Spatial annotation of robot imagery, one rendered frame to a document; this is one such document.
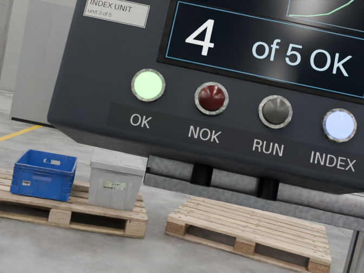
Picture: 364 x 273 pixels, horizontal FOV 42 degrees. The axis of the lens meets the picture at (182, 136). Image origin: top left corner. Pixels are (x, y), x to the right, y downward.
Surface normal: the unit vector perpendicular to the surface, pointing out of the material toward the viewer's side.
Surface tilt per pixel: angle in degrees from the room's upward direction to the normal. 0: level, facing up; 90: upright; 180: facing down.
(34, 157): 89
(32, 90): 90
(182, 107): 75
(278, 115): 79
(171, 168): 90
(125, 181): 95
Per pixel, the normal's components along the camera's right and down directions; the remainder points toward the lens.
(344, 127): 0.06, -0.08
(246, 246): -0.25, 0.11
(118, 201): 0.13, 0.23
